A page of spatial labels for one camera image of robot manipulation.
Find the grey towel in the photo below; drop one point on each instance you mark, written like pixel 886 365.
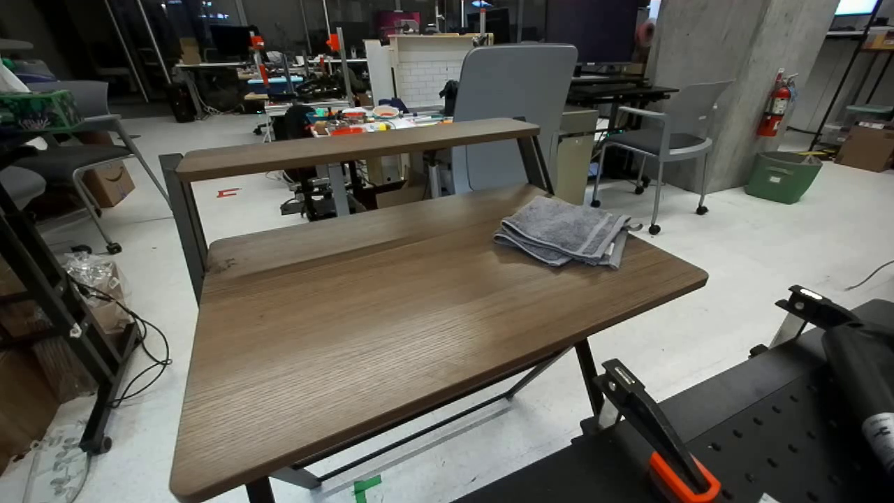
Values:
pixel 559 230

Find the cluttered white table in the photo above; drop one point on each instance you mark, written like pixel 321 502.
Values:
pixel 363 126

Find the beige cabinet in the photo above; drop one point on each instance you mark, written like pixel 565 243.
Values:
pixel 574 164

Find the grey partition panel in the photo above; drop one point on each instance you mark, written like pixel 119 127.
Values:
pixel 513 84

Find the white tiled toy kitchen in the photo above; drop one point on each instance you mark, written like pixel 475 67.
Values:
pixel 426 70

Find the black desk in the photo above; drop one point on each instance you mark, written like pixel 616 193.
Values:
pixel 614 91

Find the grey chair on castors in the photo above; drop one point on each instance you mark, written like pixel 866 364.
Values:
pixel 663 140

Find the black clamp with orange grip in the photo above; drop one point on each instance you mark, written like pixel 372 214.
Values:
pixel 646 419

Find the large dark screen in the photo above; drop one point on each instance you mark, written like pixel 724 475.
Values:
pixel 594 28

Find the green plastic bin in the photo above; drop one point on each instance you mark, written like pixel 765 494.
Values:
pixel 781 178

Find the cardboard box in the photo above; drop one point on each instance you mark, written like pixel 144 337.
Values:
pixel 110 185
pixel 866 148

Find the clear plastic bag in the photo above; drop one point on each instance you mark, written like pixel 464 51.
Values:
pixel 98 276

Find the red fire extinguisher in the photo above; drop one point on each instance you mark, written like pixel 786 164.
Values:
pixel 774 112

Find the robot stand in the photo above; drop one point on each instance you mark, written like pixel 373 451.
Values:
pixel 761 433

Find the grey office chair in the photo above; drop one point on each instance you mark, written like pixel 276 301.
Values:
pixel 70 161

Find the black metal rack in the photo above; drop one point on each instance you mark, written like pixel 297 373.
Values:
pixel 49 300

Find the green patterned box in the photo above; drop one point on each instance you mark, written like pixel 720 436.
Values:
pixel 38 110

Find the monitor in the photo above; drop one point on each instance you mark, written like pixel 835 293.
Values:
pixel 856 6

